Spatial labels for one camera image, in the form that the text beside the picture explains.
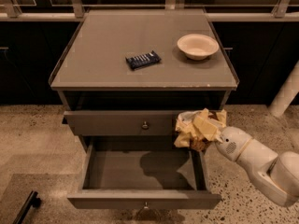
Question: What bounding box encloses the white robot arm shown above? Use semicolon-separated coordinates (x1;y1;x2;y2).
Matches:
192;113;299;207

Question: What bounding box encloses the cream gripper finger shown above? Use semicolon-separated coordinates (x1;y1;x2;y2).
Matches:
208;109;227;128
192;115;223;141

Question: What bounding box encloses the white bowl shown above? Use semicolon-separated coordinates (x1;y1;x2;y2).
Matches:
177;34;220;61

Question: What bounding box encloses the round upper drawer knob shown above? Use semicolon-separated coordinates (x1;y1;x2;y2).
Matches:
141;121;150;130

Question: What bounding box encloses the grey drawer cabinet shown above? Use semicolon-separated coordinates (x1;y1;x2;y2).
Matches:
48;8;240;211

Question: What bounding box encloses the black handle on floor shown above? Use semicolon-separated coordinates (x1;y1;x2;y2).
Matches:
13;190;41;224

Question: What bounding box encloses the grey upper drawer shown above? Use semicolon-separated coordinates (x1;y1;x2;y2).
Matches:
64;110;182;136

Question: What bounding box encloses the metal railing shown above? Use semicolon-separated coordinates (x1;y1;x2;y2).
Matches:
0;0;299;22

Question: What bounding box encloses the dark blue snack bar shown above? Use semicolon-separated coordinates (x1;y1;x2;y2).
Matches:
126;50;161;71

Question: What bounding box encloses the grey open lower drawer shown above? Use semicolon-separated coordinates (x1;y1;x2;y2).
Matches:
67;145;221;209

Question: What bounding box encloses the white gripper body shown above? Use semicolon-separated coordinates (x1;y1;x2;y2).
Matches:
216;126;252;161

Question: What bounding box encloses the brown chip bag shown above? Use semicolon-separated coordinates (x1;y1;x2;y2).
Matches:
174;108;214;151

